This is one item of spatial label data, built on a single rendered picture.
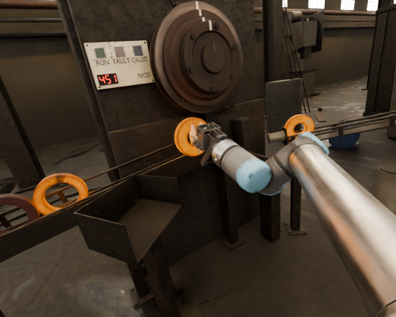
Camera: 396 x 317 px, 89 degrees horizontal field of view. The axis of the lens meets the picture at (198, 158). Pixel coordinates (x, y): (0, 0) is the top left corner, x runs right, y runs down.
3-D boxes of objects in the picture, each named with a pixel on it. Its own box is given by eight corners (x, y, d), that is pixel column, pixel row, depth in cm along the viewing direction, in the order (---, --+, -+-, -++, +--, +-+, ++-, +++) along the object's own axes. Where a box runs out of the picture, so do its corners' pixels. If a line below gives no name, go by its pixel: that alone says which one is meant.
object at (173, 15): (162, 121, 97) (138, 5, 81) (237, 104, 117) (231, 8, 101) (166, 122, 92) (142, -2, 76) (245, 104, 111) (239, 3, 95)
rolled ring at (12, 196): (18, 187, 73) (21, 184, 75) (-45, 214, 66) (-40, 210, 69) (49, 224, 80) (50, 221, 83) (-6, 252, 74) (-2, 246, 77)
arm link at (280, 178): (297, 182, 63) (282, 173, 55) (268, 202, 68) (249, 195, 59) (281, 161, 69) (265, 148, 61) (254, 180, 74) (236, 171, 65)
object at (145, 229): (134, 357, 84) (73, 212, 59) (168, 298, 105) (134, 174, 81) (175, 383, 74) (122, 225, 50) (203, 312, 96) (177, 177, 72)
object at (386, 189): (358, 251, 115) (372, 168, 97) (369, 241, 120) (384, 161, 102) (385, 265, 105) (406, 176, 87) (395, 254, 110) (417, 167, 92)
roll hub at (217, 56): (185, 97, 89) (173, 24, 80) (234, 88, 101) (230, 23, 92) (191, 96, 85) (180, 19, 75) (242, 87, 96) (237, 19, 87)
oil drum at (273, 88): (259, 133, 383) (257, 83, 353) (280, 126, 408) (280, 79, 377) (285, 137, 333) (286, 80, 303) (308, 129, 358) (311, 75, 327)
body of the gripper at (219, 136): (212, 121, 72) (233, 134, 64) (211, 141, 77) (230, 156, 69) (193, 125, 69) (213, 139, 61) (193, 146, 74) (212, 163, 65)
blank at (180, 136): (168, 124, 77) (171, 125, 74) (202, 112, 83) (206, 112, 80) (180, 160, 83) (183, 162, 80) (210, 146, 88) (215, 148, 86)
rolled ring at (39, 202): (19, 201, 74) (21, 197, 77) (63, 226, 83) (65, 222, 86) (59, 165, 77) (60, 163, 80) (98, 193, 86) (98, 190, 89)
